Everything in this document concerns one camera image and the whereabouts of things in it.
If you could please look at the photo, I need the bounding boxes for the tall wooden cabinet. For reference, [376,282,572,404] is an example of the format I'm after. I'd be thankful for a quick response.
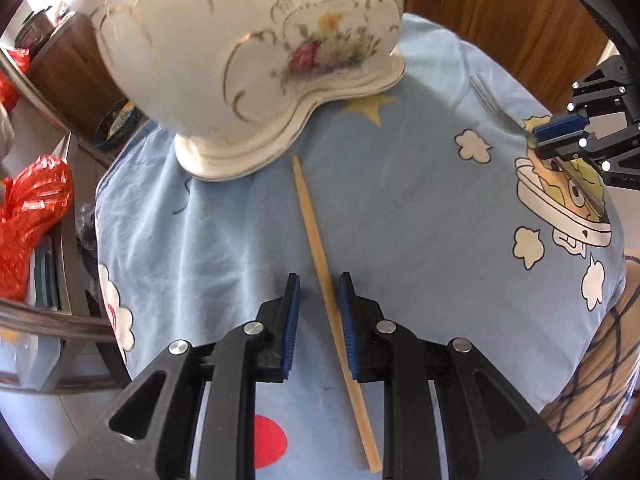
[405,0,621,111]

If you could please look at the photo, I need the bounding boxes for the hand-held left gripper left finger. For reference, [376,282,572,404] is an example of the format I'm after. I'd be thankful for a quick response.
[52,272,303,480]

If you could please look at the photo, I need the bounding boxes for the cream floral ceramic utensil holder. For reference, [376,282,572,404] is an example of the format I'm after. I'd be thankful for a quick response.
[90,0,406,181]

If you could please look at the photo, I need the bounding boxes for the wooden base cabinets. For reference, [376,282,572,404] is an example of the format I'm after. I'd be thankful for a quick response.
[27,12,126,128]

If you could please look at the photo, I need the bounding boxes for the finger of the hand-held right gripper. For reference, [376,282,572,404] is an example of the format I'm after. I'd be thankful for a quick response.
[535,127,640,187]
[532,57,640,146]

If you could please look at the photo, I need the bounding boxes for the blue cartoon printed cloth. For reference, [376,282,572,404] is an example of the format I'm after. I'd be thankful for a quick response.
[95,12,628,480]

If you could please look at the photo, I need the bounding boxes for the metal storage rack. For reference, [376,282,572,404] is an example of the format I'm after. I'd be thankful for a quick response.
[0,45,132,396]

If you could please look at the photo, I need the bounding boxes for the silver fork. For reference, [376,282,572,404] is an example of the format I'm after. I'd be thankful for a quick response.
[467,72,608,211]

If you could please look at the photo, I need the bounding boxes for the wooden chopstick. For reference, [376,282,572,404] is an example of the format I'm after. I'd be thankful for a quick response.
[291,156,383,473]

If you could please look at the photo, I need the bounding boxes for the dark round basket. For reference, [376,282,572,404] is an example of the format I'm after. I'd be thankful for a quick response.
[95,97,148,153]

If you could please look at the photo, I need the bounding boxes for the plaid trousers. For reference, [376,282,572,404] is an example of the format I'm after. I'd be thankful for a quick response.
[539,255,640,466]

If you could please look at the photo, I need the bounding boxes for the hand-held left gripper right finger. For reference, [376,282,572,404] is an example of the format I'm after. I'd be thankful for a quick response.
[337,271,585,480]

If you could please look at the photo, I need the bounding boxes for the red plastic bag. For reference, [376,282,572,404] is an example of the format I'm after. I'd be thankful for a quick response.
[0,155,75,301]
[0,47,31,111]

